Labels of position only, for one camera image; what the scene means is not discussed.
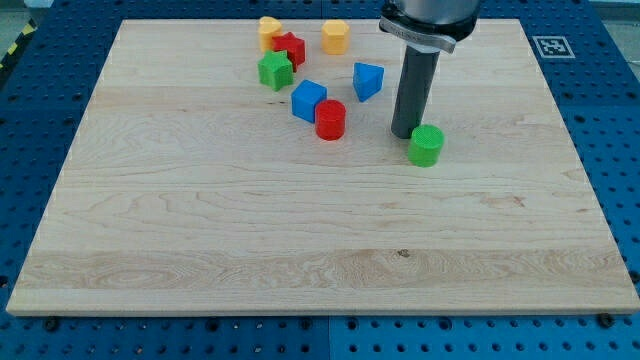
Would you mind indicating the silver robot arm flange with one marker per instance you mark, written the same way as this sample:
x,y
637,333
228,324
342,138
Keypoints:
x,y
430,26

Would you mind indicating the blue cube block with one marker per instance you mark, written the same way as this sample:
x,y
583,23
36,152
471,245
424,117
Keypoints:
x,y
305,98

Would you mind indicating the red cylinder block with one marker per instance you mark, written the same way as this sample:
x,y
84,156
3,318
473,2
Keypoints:
x,y
330,119

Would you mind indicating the green cylinder block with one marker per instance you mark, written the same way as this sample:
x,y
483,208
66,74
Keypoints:
x,y
425,145

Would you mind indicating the blue triangular block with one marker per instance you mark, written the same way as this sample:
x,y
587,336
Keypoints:
x,y
367,80

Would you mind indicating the green star block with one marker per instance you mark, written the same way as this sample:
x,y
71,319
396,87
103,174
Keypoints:
x,y
275,70

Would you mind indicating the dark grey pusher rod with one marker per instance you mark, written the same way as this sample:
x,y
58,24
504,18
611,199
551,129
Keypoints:
x,y
415,82

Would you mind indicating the light wooden board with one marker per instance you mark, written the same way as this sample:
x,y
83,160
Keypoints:
x,y
190,189

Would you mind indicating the red star block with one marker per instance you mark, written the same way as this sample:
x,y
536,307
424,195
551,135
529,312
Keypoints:
x,y
294,46

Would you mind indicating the yellow hexagon block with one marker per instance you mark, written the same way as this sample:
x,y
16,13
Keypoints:
x,y
335,37

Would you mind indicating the yellow heart block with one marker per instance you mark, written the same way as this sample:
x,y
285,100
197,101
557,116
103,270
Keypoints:
x,y
268,28

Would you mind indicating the white fiducial marker tag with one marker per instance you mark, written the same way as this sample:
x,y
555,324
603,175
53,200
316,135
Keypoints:
x,y
553,47

